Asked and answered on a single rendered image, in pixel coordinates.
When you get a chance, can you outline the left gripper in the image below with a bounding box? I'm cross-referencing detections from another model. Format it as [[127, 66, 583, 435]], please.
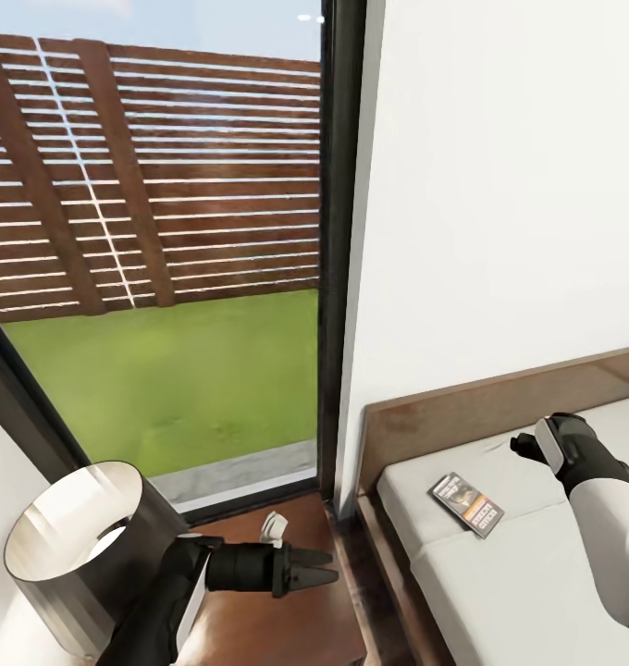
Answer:
[[233, 541, 339, 598]]

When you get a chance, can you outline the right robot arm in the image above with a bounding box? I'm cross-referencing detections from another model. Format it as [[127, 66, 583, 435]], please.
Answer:
[[510, 412, 629, 628]]

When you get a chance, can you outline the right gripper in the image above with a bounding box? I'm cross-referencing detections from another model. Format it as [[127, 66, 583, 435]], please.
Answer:
[[510, 432, 549, 465]]

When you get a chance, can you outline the hardback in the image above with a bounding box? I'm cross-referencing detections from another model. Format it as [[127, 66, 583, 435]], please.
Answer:
[[433, 471, 504, 539]]

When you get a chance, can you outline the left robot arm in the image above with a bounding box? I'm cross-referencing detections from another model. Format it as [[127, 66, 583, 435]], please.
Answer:
[[94, 512, 339, 666]]

